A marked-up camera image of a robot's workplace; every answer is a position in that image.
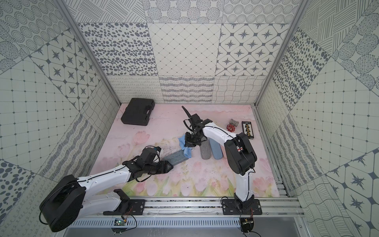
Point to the controller board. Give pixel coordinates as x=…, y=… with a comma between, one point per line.
x=247, y=224
x=119, y=226

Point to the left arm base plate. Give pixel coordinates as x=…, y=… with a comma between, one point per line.
x=132, y=206

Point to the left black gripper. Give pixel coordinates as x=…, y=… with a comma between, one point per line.
x=160, y=167

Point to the aluminium rail frame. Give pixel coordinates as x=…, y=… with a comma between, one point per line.
x=271, y=207

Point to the left controller board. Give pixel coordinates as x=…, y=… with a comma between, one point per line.
x=119, y=226

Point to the blue microfiber cloth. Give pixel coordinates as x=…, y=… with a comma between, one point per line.
x=187, y=150

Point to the white vent grille strip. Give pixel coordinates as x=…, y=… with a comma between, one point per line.
x=224, y=222

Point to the right controller board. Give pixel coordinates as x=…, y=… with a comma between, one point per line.
x=247, y=224

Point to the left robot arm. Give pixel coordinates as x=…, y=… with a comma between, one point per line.
x=76, y=197

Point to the black box with figures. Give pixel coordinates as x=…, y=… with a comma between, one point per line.
x=247, y=129

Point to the black plastic tool case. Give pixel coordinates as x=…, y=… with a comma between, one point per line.
x=138, y=111

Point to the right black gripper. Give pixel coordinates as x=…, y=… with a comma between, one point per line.
x=189, y=143

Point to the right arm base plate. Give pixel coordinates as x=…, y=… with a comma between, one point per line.
x=235, y=206

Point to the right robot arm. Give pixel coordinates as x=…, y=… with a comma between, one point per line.
x=241, y=156

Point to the blue eyeglass case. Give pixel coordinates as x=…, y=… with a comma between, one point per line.
x=216, y=149

